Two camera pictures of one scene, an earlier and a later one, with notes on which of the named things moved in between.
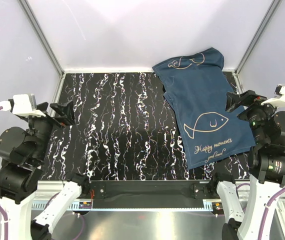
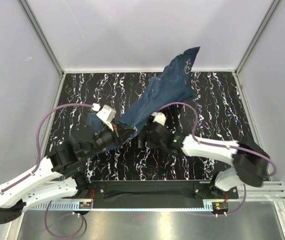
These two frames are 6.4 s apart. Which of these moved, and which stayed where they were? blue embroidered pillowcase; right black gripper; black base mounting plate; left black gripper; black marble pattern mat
Moved: right black gripper; blue embroidered pillowcase; left black gripper
Stayed: black marble pattern mat; black base mounting plate
